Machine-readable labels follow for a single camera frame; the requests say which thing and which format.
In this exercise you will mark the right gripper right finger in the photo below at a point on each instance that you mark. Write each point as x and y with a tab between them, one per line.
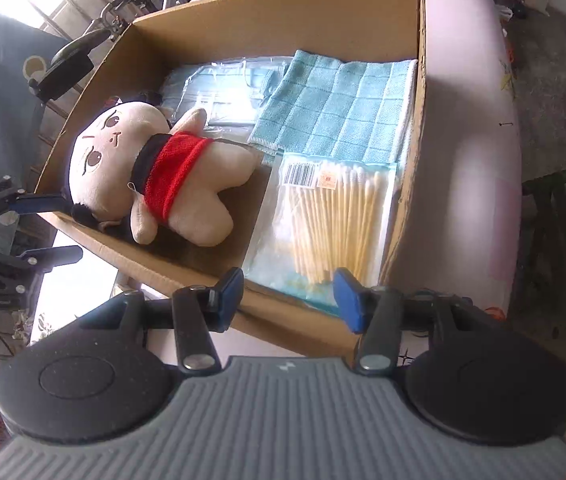
393	328

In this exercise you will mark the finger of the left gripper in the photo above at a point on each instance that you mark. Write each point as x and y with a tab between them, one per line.
43	260
24	203

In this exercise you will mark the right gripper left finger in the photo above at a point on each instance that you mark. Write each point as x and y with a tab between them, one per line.
193	313

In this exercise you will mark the plush doll red shirt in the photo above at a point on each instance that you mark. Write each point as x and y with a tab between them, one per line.
131	166

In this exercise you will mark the cotton swabs plastic bag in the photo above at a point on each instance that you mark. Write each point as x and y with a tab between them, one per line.
318	215

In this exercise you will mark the face masks plastic pack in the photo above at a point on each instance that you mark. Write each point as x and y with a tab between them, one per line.
218	92

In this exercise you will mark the light blue checked towel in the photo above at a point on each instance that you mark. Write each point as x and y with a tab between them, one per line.
347	111

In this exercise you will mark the dark patterned bed sheet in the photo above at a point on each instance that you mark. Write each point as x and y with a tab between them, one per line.
25	53

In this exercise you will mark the brown cardboard box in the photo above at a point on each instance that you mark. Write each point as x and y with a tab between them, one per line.
205	31

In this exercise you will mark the green folding stool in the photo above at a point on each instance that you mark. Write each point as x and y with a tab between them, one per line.
538	297

